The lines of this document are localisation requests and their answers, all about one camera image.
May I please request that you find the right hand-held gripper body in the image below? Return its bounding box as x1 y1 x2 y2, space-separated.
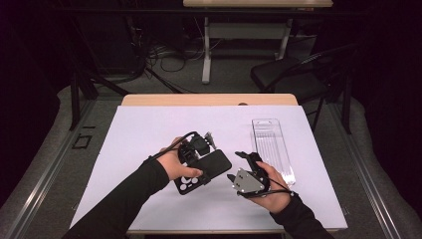
227 151 271 199

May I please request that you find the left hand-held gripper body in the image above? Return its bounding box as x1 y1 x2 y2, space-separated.
178 131 218 167

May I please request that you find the black smartphone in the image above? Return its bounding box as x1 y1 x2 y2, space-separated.
173 148 233 196

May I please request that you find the clear plastic box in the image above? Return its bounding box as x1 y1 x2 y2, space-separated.
251 118 297 186

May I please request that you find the person's left hand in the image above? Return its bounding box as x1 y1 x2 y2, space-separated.
157 137 204 182

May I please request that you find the person's right hand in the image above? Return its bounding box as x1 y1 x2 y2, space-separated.
253 161 293 214

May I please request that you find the white table mat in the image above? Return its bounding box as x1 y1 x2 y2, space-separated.
70 105 348 232

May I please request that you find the black folding chair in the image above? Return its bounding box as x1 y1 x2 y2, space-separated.
250 43 359 133

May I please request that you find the desk with white legs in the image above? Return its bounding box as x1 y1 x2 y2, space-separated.
182 0 334 85

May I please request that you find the black metal stand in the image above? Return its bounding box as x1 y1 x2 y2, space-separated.
68 66 132 131

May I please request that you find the left hand-held gripper cable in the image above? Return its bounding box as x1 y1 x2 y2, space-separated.
143 130 197 163

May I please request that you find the hand-held gripper cable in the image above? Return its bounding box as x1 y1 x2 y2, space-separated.
245 177 297 199
143 130 197 163

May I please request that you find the right hand-held gripper cable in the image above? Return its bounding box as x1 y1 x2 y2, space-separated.
245 177 297 199

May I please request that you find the floor cable bundle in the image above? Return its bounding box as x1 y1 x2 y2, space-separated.
145 39 208 74

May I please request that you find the metal floor rail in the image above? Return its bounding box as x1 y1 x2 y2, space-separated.
0 99 99 239
326 101 404 239

